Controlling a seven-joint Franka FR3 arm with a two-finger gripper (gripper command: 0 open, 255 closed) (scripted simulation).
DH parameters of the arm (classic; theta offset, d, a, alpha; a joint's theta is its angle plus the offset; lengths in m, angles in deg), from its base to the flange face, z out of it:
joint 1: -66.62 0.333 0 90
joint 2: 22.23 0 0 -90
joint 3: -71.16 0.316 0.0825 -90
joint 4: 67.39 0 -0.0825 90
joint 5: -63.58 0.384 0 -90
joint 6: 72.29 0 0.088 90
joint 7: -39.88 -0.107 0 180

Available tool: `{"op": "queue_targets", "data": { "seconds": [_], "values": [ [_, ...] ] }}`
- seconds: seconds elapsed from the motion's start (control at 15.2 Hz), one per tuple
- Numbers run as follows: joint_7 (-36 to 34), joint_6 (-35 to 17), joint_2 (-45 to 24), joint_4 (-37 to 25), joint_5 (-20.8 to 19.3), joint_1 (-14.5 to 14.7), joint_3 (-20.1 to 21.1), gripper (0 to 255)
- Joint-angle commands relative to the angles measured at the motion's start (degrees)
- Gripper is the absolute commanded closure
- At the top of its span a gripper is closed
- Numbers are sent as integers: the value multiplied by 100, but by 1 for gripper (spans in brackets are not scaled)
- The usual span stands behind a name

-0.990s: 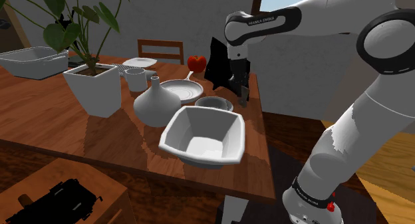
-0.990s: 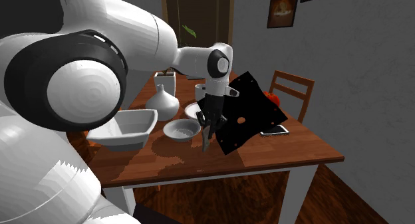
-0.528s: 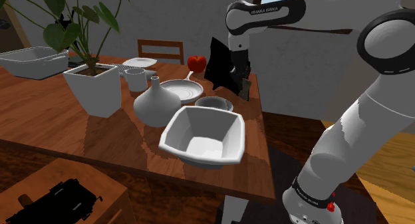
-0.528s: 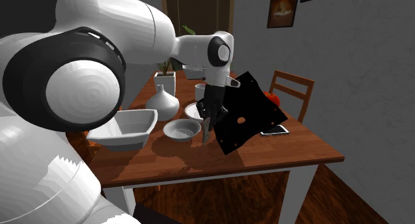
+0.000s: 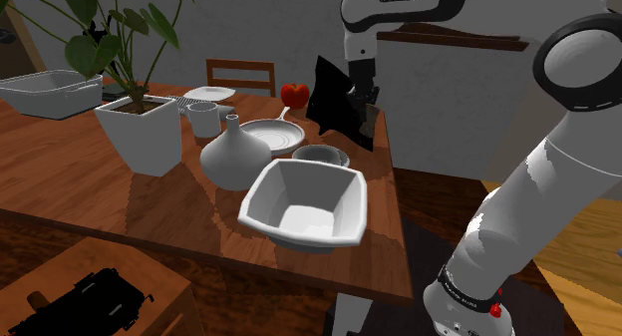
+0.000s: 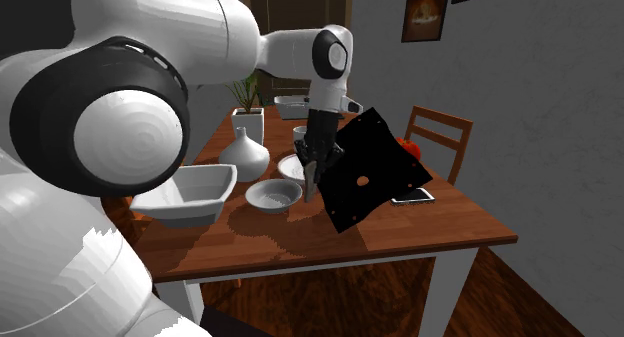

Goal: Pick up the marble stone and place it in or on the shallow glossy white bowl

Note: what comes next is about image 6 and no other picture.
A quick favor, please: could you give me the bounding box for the grey brown kitchen utensil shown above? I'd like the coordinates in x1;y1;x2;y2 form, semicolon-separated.
303;160;320;204

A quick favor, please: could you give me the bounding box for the white rectangular dish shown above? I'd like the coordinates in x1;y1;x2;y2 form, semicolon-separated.
273;94;313;122

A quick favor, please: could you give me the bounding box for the white round bowl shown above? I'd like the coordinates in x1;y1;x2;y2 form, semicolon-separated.
277;152;308;187

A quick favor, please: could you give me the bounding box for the black square panel with holes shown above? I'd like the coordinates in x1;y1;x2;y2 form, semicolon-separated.
315;106;435;234

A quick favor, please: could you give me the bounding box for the potted plant in white pot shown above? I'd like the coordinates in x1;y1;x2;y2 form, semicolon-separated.
224;71;266;147

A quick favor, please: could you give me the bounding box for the white round vase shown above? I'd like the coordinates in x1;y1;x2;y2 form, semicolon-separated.
218;126;271;184

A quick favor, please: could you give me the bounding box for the grey round bowl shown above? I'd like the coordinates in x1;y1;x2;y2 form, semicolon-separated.
244;178;304;215

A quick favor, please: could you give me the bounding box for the red tomato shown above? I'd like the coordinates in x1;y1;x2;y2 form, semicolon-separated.
395;136;422;162

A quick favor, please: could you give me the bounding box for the black smartphone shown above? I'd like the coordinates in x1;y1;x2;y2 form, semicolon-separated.
389;186;437;207

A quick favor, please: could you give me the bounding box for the brown wooden chair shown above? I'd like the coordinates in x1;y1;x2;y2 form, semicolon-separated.
403;105;475;187

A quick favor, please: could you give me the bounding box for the wooden table with white legs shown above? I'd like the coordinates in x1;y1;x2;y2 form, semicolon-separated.
99;104;519;337

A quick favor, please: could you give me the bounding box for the white square bowl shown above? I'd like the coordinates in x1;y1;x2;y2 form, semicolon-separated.
128;163;239;229

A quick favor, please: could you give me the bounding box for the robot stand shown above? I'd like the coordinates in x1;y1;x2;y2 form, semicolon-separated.
199;304;275;337

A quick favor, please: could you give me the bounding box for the dark framed orange wall picture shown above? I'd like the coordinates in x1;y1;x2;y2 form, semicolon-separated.
400;0;452;44

